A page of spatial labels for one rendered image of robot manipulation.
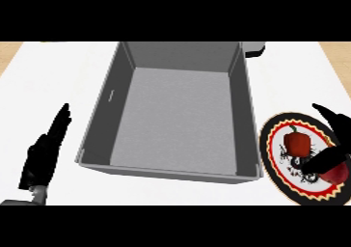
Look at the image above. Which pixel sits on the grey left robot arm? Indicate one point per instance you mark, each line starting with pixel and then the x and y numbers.
pixel 26 197

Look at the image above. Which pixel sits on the grey cardboard box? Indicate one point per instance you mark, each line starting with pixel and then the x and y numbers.
pixel 175 119

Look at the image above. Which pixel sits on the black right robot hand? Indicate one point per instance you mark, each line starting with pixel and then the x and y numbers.
pixel 342 141

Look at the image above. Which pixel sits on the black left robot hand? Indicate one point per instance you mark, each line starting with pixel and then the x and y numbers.
pixel 43 154

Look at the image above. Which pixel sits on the red bell pepper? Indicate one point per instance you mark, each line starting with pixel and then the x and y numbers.
pixel 296 144

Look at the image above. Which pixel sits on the red apple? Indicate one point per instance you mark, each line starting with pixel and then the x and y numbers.
pixel 336 175

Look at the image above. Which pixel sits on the round patterned plate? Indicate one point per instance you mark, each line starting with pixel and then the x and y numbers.
pixel 278 160

